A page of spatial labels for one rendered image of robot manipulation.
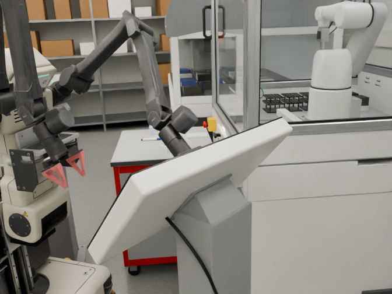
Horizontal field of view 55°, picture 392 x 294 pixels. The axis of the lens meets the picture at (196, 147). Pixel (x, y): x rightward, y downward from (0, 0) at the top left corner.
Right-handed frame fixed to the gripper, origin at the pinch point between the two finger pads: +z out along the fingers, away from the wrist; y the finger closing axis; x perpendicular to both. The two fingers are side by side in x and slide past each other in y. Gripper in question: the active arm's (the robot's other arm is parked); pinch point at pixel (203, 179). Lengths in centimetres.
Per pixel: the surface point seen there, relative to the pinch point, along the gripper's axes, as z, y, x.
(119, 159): -56, 35, 79
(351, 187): 28, 61, 1
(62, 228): -55, 13, 138
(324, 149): 11, 52, -7
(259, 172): 3.8, 33.8, 9.3
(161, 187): 6.5, -34.2, -25.7
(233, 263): 24.1, -12.3, -3.2
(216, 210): 12.7, -15.9, -13.6
